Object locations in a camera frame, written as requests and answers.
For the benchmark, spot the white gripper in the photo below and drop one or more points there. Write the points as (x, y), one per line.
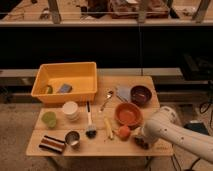
(140, 133)

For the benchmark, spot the dark red grape bunch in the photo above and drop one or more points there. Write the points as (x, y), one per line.
(140, 142)

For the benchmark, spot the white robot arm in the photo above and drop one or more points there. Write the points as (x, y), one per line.
(161, 125)

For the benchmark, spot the metal cup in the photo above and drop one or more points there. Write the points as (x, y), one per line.
(72, 139)

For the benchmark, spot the green plastic cup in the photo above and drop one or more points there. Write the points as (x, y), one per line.
(49, 119)

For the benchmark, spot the orange fruit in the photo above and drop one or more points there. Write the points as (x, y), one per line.
(124, 132)

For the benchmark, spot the orange bowl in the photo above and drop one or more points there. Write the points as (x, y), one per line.
(128, 114)

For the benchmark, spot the dark purple bowl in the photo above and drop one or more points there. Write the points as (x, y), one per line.
(140, 95)

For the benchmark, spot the yellow banana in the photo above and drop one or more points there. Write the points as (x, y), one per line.
(108, 128)

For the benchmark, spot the wooden folding table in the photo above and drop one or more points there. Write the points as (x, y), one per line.
(101, 146)

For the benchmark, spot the blue cloth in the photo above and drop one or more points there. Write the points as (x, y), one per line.
(123, 93)

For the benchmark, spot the black foot pedal box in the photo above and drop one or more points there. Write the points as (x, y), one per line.
(197, 127)

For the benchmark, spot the metal spoon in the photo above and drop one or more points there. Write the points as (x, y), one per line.
(108, 96)

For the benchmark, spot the black white dish brush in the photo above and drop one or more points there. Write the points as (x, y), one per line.
(91, 128)

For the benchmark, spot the white stacked cups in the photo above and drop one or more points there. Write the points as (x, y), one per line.
(70, 109)

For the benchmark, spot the yellow plastic bin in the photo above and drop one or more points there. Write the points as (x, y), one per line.
(82, 76)

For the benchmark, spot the green item in bin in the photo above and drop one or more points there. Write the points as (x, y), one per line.
(48, 89)

